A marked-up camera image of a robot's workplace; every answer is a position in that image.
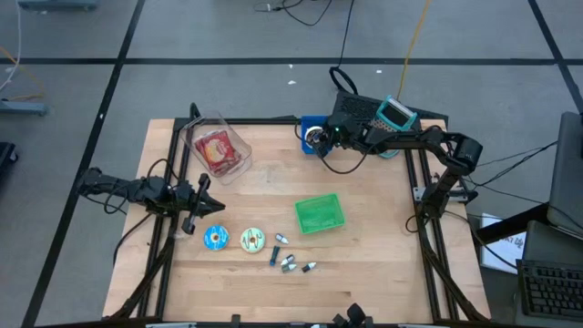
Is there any green frosted toy donut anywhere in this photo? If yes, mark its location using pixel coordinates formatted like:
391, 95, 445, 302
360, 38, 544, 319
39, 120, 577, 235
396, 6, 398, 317
240, 227, 267, 254

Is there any blue frosted toy donut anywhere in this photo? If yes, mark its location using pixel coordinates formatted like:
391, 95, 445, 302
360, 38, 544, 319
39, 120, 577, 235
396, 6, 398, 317
203, 225, 230, 251

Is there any black perforated metal stand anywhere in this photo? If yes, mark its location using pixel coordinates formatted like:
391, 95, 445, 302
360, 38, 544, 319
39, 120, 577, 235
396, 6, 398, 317
331, 89, 450, 128

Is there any black looped floor cable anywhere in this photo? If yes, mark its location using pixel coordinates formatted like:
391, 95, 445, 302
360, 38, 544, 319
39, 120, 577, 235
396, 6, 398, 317
252, 0, 333, 27

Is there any long yellow cable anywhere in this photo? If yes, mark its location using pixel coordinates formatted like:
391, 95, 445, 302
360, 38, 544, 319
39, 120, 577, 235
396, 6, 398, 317
395, 0, 432, 100

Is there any black arm base cable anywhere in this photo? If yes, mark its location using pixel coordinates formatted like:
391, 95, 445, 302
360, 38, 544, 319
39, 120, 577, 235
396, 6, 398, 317
112, 211, 154, 266

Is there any black computer keyboard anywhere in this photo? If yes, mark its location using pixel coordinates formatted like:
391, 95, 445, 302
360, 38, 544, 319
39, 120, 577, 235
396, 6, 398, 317
517, 258, 583, 320

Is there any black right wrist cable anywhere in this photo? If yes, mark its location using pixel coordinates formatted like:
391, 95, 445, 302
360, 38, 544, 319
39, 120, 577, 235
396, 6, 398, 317
293, 121, 382, 176

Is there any black desk bar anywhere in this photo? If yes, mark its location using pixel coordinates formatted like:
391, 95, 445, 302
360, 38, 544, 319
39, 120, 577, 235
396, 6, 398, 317
473, 201, 550, 246

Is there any white paper sheet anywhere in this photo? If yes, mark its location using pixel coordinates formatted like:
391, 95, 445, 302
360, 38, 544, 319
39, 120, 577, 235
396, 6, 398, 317
479, 211, 528, 275

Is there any black floor object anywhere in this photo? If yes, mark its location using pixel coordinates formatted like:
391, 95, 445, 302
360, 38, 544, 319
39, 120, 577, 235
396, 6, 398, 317
0, 141, 20, 179

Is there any white floor cable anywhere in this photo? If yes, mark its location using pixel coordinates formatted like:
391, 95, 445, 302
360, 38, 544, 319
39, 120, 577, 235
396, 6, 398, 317
0, 0, 24, 92

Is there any long black hanging cable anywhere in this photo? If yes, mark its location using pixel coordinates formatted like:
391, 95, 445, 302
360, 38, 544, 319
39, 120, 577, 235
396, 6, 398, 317
328, 0, 361, 96

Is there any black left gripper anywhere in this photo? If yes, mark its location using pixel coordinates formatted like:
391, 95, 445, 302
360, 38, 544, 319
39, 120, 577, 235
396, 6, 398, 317
175, 171, 227, 235

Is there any chocolate frosted toy donut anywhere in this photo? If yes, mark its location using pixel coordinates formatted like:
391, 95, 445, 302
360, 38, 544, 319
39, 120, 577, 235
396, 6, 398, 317
303, 125, 325, 147

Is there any blue plastic bin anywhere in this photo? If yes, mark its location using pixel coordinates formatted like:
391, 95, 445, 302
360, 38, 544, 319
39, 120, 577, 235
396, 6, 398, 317
300, 114, 332, 157

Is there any grey laptop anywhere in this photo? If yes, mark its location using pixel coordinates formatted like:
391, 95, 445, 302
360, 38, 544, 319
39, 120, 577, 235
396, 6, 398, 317
546, 110, 583, 241

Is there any clear plastic container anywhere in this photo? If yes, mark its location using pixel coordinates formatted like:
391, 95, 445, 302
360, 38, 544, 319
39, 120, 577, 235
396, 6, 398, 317
179, 111, 253, 186

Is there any red snack packet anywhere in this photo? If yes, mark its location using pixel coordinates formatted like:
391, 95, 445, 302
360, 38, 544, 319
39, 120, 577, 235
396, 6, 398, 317
194, 129, 238, 173
213, 152, 242, 178

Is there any black aluminium table frame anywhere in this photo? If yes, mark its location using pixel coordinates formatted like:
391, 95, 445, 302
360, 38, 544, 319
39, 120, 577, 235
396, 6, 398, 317
103, 102, 492, 323

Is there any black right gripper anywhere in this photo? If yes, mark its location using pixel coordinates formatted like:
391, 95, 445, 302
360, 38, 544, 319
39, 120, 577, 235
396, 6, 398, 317
316, 111, 366, 159

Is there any green plastic basket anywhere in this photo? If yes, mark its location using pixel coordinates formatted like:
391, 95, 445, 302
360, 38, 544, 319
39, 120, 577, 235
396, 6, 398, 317
293, 192, 347, 236

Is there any grey stand foot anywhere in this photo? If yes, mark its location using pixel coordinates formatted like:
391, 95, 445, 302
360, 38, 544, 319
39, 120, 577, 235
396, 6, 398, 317
0, 99, 49, 117
16, 0, 99, 12

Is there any teal metal box grater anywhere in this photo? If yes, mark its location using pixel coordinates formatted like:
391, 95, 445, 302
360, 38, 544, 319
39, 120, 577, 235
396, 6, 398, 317
369, 94, 419, 160

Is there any black rounded object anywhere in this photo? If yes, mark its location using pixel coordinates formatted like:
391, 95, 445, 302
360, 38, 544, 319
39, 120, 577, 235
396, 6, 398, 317
331, 302, 368, 328

